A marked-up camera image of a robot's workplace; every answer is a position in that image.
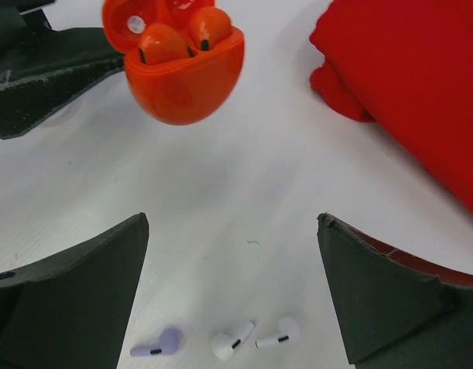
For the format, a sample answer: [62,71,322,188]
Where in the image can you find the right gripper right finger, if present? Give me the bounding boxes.
[318,213,473,368]

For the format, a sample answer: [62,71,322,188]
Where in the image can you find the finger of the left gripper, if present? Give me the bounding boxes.
[0,1,123,139]

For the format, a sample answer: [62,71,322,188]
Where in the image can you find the purple earbud right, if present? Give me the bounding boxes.
[130,327,181,357]

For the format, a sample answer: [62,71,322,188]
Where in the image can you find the orange earbud charging case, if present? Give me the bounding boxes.
[102,1,245,125]

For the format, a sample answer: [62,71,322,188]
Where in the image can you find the orange earbud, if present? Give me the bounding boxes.
[138,23,195,65]
[188,7,232,52]

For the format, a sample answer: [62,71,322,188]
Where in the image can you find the white earbud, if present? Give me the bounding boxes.
[211,321,255,361]
[255,316,301,348]

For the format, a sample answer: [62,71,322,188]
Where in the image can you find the red cloth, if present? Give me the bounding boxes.
[310,1,473,214]

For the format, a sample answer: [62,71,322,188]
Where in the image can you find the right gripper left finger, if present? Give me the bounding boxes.
[0,213,149,368]

